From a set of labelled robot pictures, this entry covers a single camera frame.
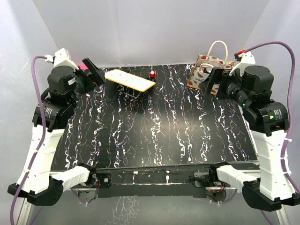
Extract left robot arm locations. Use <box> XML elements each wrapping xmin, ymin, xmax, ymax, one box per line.
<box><xmin>7</xmin><ymin>58</ymin><xmax>105</xmax><ymax>206</ymax></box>

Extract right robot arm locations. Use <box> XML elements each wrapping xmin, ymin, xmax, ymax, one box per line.
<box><xmin>205</xmin><ymin>65</ymin><xmax>300</xmax><ymax>212</ymax></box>

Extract blue energy drink can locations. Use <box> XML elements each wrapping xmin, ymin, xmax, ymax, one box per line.
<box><xmin>202</xmin><ymin>66</ymin><xmax>213</xmax><ymax>74</ymax></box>

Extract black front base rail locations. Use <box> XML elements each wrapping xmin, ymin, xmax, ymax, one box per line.
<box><xmin>96</xmin><ymin>164</ymin><xmax>217</xmax><ymax>198</ymax></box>

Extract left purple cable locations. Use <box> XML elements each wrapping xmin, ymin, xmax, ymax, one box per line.
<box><xmin>8</xmin><ymin>55</ymin><xmax>55</xmax><ymax>225</ymax></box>

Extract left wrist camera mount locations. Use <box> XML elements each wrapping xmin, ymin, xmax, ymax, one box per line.
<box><xmin>44</xmin><ymin>48</ymin><xmax>79</xmax><ymax>70</ymax></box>

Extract purple cable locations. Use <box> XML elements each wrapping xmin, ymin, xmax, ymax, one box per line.
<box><xmin>8</xmin><ymin>55</ymin><xmax>55</xmax><ymax>225</ymax></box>
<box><xmin>243</xmin><ymin>41</ymin><xmax>300</xmax><ymax>225</ymax></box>

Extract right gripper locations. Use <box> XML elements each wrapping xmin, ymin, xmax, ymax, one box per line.
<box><xmin>199</xmin><ymin>67</ymin><xmax>251</xmax><ymax>108</ymax></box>

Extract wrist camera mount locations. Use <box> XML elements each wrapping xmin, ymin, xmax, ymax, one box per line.
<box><xmin>229</xmin><ymin>49</ymin><xmax>255</xmax><ymax>77</ymax></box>
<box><xmin>44</xmin><ymin>48</ymin><xmax>79</xmax><ymax>70</ymax></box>

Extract white tablet with stand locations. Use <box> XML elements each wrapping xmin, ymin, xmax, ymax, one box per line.
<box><xmin>105</xmin><ymin>69</ymin><xmax>156</xmax><ymax>99</ymax></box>

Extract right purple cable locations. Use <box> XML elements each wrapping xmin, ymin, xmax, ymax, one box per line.
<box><xmin>243</xmin><ymin>41</ymin><xmax>300</xmax><ymax>225</ymax></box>

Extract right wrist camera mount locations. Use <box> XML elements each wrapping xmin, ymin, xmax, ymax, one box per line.
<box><xmin>229</xmin><ymin>49</ymin><xmax>255</xmax><ymax>77</ymax></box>

